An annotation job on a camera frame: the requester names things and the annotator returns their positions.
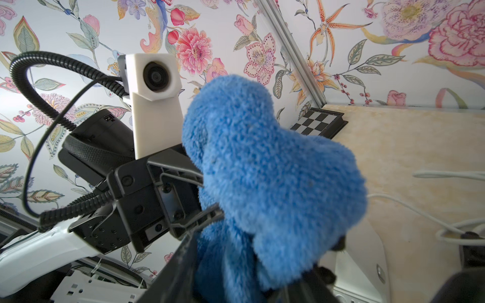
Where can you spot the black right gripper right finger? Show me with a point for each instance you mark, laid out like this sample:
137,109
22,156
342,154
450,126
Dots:
311,288

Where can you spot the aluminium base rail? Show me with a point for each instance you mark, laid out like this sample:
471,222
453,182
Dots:
75,284

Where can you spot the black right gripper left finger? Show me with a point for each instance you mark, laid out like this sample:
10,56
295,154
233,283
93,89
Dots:
170,276

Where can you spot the white coffee machine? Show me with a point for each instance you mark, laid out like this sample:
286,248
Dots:
361,268

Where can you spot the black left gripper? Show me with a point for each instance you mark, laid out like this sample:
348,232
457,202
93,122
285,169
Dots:
152,196

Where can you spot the blue microfiber cloth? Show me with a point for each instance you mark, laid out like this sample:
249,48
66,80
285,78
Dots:
287,198

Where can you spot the black white chessboard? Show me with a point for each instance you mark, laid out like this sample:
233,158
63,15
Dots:
320,122

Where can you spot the aluminium frame post left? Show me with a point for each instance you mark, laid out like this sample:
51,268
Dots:
305,76

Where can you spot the black coffee machine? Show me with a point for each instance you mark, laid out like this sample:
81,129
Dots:
465,286

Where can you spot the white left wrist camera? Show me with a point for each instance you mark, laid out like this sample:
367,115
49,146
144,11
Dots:
153,84

